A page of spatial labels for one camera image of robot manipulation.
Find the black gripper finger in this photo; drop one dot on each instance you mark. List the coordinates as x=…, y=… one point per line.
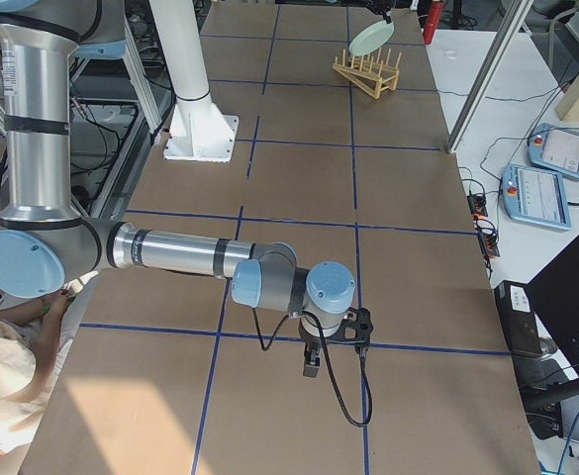
x=383, y=8
x=311, y=364

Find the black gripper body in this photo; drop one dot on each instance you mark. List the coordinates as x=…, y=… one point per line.
x=313, y=342

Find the light green plate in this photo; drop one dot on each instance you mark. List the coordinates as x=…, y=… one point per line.
x=371, y=38

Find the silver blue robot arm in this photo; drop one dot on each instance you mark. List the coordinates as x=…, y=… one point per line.
x=45, y=242

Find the person's forearm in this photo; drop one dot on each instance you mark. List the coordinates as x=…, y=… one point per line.
x=44, y=349

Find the person's hand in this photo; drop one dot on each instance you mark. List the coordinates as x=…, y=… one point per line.
x=55, y=306

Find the red fire extinguisher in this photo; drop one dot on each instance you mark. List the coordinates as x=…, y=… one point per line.
x=432, y=20

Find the wooden dish rack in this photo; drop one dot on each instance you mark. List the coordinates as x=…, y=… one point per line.
x=372, y=73

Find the upper blue teach pendant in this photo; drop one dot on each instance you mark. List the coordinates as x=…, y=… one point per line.
x=555, y=148

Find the blue teach pendant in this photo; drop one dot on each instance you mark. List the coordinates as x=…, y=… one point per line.
x=555, y=148
x=536, y=196

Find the lower blue teach pendant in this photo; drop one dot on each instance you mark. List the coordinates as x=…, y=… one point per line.
x=536, y=196

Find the black laptop computer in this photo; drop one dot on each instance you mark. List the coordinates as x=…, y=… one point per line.
x=551, y=297

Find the beige shirt torso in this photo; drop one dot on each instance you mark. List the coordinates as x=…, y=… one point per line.
x=18, y=421

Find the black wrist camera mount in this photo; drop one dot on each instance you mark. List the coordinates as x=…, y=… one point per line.
x=354, y=329

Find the aluminium frame post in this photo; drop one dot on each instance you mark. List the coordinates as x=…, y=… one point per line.
x=511, y=24

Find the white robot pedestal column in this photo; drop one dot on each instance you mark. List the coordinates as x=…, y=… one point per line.
x=198, y=131

